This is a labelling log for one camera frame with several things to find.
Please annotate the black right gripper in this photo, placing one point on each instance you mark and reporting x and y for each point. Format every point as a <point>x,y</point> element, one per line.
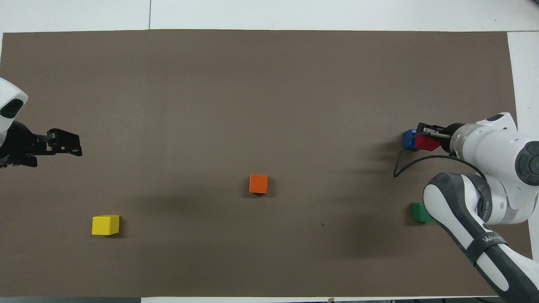
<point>454,130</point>

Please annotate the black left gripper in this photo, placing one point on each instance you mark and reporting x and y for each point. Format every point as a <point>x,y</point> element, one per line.
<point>23,143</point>

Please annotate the red cube block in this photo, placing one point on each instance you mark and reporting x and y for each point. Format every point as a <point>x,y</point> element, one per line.
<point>427,144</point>

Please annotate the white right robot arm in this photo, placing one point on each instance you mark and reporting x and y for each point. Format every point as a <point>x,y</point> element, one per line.
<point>492,147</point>

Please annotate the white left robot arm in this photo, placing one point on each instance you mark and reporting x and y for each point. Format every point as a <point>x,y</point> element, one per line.
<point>8,101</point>

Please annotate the blue cube block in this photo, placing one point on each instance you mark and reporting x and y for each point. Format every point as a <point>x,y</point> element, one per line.
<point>408,139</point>

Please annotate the green cube block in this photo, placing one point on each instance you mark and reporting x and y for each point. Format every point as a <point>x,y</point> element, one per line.
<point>419,212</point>

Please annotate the yellow cube block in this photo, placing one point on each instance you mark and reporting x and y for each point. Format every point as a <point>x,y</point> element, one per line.
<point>105,225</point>

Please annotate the orange cube block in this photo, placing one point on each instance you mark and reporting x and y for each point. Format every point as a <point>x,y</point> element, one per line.
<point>258,184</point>

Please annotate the brown table mat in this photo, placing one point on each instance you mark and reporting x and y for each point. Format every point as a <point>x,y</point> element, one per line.
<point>252,84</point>

